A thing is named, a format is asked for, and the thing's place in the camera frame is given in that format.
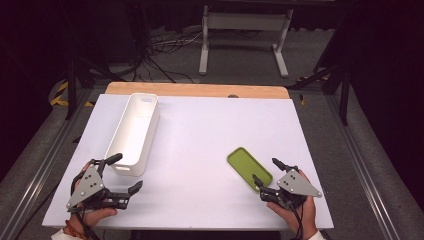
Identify white metal stand frame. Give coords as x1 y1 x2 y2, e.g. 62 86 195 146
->
198 4 295 79

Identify aluminium floor rail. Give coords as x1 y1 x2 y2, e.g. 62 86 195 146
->
324 94 401 240
0 88 97 240

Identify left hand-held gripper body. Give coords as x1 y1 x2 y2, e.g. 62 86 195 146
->
65 159 131 214

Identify person's right hand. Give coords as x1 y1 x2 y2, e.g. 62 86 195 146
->
266 169 318 240

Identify left hand-held gripper cable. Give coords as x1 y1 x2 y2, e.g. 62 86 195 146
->
74 208 101 240

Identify person's left hand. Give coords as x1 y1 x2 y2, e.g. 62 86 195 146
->
66 161 118 234

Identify orange bead bracelet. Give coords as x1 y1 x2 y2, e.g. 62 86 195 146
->
64 219 85 240

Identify white plastic bin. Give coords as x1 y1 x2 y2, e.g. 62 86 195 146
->
104 92 160 177

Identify right hand-held gripper cable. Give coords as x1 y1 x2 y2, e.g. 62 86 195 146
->
288 201 305 240

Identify black floor cables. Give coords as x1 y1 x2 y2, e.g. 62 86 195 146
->
132 26 205 84

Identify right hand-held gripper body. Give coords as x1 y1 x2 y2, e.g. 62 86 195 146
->
259 164 324 211

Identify white table board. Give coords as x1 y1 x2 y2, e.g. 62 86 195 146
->
42 93 335 231

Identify green phone case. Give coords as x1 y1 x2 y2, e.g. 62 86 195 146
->
226 146 274 193

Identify black tripod stand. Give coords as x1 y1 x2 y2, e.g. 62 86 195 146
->
64 56 128 121
285 63 352 126

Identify yellow black hazard tape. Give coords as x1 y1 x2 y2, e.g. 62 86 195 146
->
49 81 96 108

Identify hand-held gripper cable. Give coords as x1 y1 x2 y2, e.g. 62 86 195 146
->
288 201 305 240
74 208 101 240

